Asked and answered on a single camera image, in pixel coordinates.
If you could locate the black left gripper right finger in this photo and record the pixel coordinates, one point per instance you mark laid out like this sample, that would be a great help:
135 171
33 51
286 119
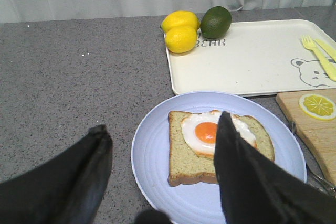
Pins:
255 190

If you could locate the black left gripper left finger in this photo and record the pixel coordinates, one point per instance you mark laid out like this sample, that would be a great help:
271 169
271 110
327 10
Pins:
67 189

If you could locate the light blue round plate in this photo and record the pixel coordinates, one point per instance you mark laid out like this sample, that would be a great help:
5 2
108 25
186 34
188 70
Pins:
201 202

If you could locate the bread slice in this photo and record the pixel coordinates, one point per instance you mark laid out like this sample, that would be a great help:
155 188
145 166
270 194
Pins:
186 168

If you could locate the fried egg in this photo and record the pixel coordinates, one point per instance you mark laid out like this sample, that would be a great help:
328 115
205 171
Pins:
199 132

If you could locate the cream bear tray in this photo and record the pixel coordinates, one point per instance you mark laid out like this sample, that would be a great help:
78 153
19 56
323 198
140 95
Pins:
254 58

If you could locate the wooden cutting board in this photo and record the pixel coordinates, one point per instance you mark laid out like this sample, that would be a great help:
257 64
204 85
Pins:
318 135

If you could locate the lemon slice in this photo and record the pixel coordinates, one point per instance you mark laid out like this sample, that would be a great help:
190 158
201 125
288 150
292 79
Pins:
317 106

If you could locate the yellow plastic fork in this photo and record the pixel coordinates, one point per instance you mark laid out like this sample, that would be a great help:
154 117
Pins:
309 44

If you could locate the yellow plastic knife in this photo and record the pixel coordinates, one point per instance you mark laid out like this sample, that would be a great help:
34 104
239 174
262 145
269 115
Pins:
327 48

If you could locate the front yellow lemon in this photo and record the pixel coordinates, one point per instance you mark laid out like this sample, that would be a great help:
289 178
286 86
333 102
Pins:
181 39

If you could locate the yellow lemon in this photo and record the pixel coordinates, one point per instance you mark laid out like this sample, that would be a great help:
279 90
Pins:
180 18
181 39

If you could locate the green lime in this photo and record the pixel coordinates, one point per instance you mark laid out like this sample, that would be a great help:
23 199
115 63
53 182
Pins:
215 23

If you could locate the rear yellow lemon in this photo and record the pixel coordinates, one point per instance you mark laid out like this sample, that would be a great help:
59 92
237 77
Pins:
180 18

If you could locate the metal cutting board handle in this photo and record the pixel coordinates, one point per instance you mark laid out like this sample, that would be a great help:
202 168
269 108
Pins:
329 187

